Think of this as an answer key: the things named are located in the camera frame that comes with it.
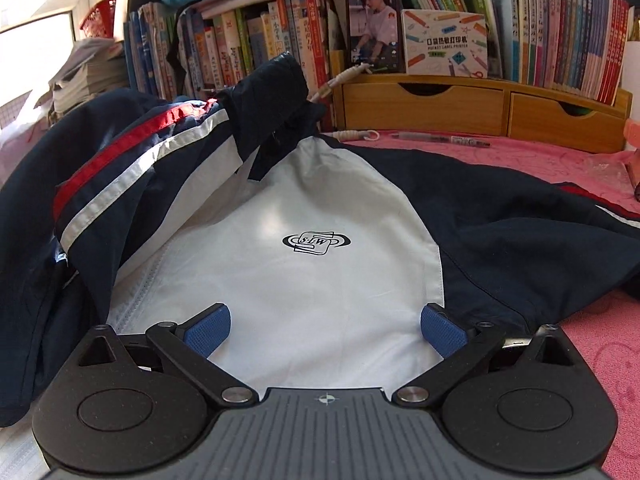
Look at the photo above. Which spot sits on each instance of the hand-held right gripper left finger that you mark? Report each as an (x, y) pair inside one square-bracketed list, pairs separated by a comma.
[(207, 332)]

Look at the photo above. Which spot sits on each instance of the black smartphone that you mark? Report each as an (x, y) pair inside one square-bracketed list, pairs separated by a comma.
[(375, 25)]

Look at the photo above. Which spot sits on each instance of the row of books on organizer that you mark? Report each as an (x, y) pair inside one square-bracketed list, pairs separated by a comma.
[(550, 35)]

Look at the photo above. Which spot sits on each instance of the wooden drawer organizer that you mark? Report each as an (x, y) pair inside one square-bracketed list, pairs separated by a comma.
[(450, 105)]

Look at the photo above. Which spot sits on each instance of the red plastic basket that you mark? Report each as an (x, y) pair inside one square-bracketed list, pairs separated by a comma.
[(100, 17)]

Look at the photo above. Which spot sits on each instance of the white printed carton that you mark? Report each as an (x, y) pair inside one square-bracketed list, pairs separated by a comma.
[(445, 42)]

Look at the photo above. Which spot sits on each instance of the navy and white jacket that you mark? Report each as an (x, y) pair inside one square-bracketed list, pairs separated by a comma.
[(325, 210)]

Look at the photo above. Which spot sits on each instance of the clear pen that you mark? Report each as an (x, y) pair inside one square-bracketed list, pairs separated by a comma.
[(440, 137)]

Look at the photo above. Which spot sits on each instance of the stack of workbooks and papers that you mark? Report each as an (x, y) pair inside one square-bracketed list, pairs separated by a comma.
[(90, 77)]

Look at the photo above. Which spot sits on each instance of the grey leaning board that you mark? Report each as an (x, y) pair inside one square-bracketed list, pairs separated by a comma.
[(132, 0)]

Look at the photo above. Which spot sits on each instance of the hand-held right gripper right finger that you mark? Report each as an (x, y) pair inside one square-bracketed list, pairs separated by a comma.
[(442, 332)]

